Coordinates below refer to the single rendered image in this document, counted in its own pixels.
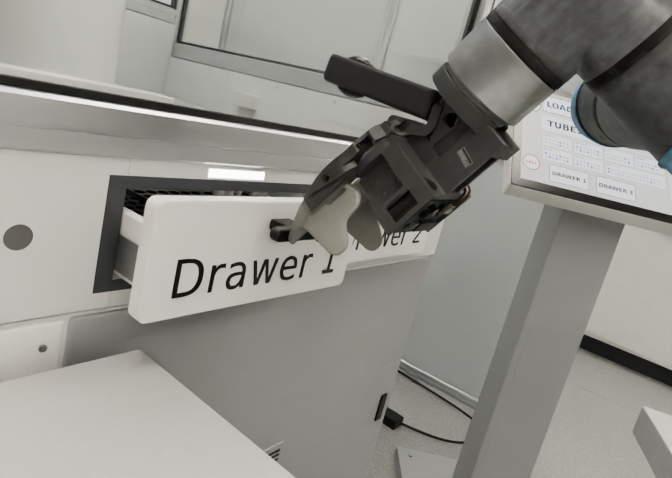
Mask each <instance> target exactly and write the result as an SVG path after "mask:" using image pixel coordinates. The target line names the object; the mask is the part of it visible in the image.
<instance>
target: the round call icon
mask: <svg viewBox="0 0 672 478"><path fill-rule="evenodd" d="M522 168H525V169H529V170H533V171H537V172H541V156H537V155H533V154H529V153H525V152H522Z"/></svg>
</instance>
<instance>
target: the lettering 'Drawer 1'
mask: <svg viewBox="0 0 672 478"><path fill-rule="evenodd" d="M313 255H314V254H309V255H308V256H307V255H304V258H303V262H302V266H301V270H300V274H299V278H301V277H302V274H303V270H304V266H305V262H306V260H307V259H308V258H310V257H313ZM332 258H333V255H330V259H329V263H328V267H327V270H323V271H322V274H325V273H331V272H333V269H330V266H331V262H332ZM290 259H293V260H294V265H293V266H286V267H285V264H286V262H287V261H288V260H290ZM278 260H279V258H276V259H275V262H274V264H273V267H272V269H271V271H270V274H269V259H265V260H264V263H263V265H262V268H261V270H260V272H259V275H258V277H257V260H256V261H254V275H253V285H258V282H259V280H260V277H261V275H262V273H263V270H264V268H265V265H266V271H265V283H269V282H270V279H271V277H272V275H273V272H274V270H275V267H276V265H277V263H278ZM187 263H194V264H196V265H197V266H198V268H199V275H198V279H197V282H196V284H195V286H194V287H193V288H192V289H191V290H189V291H187V292H183V293H177V291H178V285H179V280H180V275H181V269H182V264H187ZM235 266H242V271H241V272H235V273H232V274H231V275H229V276H228V278H227V280H226V288H227V289H229V290H232V289H235V288H237V287H238V286H239V288H240V287H243V282H244V278H245V273H246V265H245V263H243V262H236V263H233V264H231V267H230V269H231V268H233V267H235ZM216 267H217V265H213V266H212V271H211V276H210V281H209V286H208V291H207V293H210V292H212V287H213V282H214V277H215V274H216V272H217V271H218V270H219V269H220V268H226V263H224V264H221V265H219V266H218V267H217V268H216ZM296 267H297V258H296V257H295V256H289V257H287V258H286V259H285V260H284V262H283V264H282V266H281V269H280V277H281V279H282V280H290V279H292V278H293V277H294V274H293V275H291V276H289V277H285V276H284V275H283V271H284V270H287V269H294V268H296ZM268 274H269V276H268ZM203 275H204V266H203V263H202V262H201V261H199V260H197V259H181V260H178V263H177V269H176V274H175V279H174V285H173V290H172V296H171V299H173V298H179V297H185V296H188V295H190V294H192V293H194V292H195V291H196V290H197V289H198V288H199V286H200V284H201V282H202V279H203ZM237 275H241V278H240V280H239V282H238V283H237V284H236V285H233V286H231V285H230V280H231V278H232V277H234V276H237Z"/></svg>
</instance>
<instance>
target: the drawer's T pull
mask: <svg viewBox="0 0 672 478"><path fill-rule="evenodd" d="M293 221H294V220H291V219H289V218H286V219H271V221H270V225H269V229H270V230H271V231H270V238H271V239H272V240H274V241H276V242H289V240H288V236H289V233H290V230H291V227H292V224H293ZM302 240H315V238H314V237H313V236H312V235H311V234H310V233H309V232H307V233H306V234H305V235H304V236H302V237H301V238H300V239H299V240H298V241H302Z"/></svg>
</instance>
